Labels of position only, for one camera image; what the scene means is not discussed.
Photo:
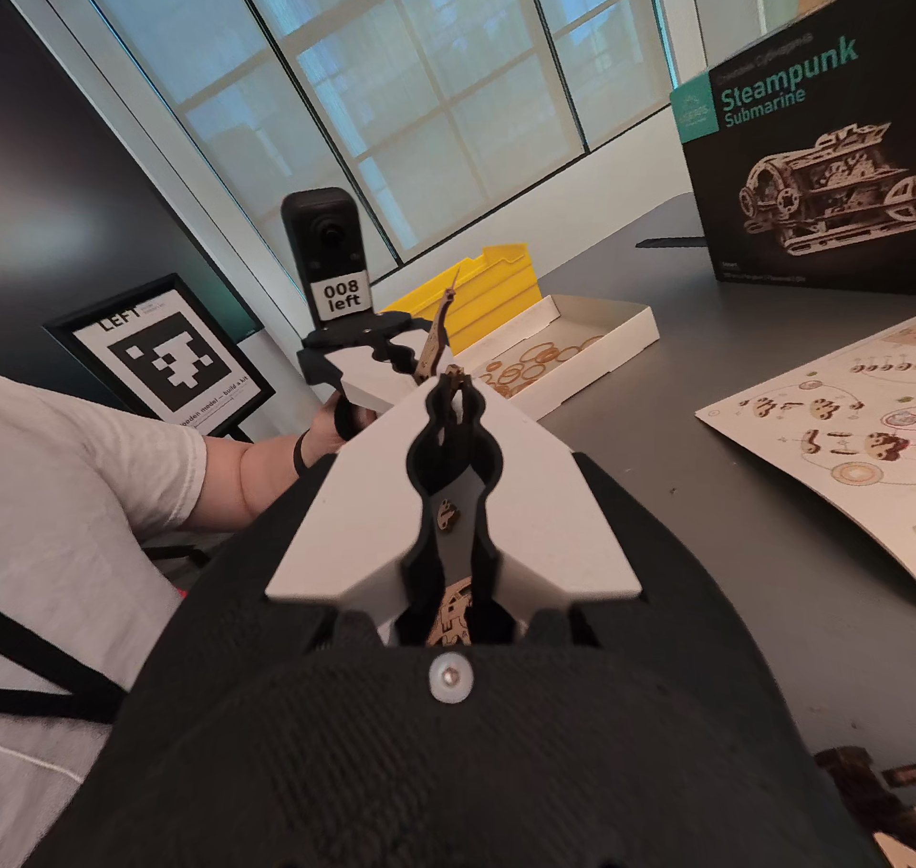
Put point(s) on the small dark wooden piece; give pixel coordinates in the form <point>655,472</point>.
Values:
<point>448,516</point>

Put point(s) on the black framed marker sign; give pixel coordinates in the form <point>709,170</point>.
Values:
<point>172,360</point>

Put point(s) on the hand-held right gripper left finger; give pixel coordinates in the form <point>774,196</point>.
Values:
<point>343,524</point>

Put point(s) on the small wooden model part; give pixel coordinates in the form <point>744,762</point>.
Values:
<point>456,374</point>

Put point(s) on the large glass window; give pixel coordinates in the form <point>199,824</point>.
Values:
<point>429,95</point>

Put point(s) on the white cardboard tray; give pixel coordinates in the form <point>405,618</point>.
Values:
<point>608,353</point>

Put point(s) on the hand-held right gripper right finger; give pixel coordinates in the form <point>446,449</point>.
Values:
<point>565,524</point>

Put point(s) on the small plywood parts fret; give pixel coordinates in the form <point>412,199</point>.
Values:
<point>433,346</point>

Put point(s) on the pile of tan rubber bands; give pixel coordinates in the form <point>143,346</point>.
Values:
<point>540,353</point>

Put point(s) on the person's left hand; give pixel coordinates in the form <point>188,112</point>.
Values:
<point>322,442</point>

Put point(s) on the illustrated instruction booklet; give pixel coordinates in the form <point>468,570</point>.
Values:
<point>823,496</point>

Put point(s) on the tall stack of yellow bins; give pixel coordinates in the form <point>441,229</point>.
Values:
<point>494,288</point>

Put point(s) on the large plywood parts sheet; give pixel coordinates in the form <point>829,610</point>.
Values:
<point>451,617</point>

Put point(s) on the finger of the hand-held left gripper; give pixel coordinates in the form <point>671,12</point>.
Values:
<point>372,381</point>
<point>419,349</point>

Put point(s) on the person's left forearm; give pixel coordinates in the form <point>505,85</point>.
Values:
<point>250,482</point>

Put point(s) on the partly built wooden model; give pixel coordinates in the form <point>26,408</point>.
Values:
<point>859,789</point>

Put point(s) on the black model kit box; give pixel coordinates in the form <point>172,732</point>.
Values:
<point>715,203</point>

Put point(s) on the black wristband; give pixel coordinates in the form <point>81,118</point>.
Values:
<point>300,453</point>

